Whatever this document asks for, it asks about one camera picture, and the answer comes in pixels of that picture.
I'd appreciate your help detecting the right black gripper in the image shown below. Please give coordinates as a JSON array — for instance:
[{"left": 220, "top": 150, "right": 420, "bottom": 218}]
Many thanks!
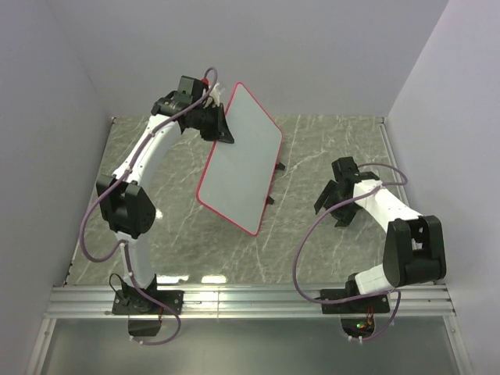
[{"left": 314, "top": 180, "right": 360, "bottom": 228}]

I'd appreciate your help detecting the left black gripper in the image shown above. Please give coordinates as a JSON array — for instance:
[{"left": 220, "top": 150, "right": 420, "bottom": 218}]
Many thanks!
[{"left": 193, "top": 104, "right": 234, "bottom": 145}]

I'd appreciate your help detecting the red framed whiteboard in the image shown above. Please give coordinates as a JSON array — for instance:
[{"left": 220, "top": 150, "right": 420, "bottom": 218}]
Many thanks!
[{"left": 196, "top": 82, "right": 283, "bottom": 236}]

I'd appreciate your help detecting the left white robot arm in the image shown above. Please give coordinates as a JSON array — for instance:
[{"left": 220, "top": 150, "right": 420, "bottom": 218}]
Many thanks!
[{"left": 96, "top": 84, "right": 234, "bottom": 315}]

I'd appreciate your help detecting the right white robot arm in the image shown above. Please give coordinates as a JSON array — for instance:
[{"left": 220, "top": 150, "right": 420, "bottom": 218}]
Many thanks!
[{"left": 314, "top": 173, "right": 447, "bottom": 313}]

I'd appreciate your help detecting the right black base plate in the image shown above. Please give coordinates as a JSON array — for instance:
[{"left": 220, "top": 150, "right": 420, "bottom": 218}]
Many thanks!
[{"left": 315, "top": 289, "right": 391, "bottom": 315}]

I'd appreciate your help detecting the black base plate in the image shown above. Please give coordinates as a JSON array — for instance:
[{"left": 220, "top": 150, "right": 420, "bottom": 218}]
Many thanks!
[
  {"left": 315, "top": 289, "right": 391, "bottom": 315},
  {"left": 111, "top": 288, "right": 184, "bottom": 316}
]

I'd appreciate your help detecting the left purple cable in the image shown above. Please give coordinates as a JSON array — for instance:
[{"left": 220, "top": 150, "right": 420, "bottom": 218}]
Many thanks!
[{"left": 78, "top": 66, "right": 218, "bottom": 345}]

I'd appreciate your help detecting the aluminium mounting rail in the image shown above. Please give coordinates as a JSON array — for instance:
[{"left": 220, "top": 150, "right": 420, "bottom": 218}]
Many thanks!
[{"left": 44, "top": 284, "right": 456, "bottom": 320}]

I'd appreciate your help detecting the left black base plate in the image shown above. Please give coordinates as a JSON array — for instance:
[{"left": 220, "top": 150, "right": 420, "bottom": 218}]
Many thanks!
[{"left": 111, "top": 288, "right": 184, "bottom": 316}]

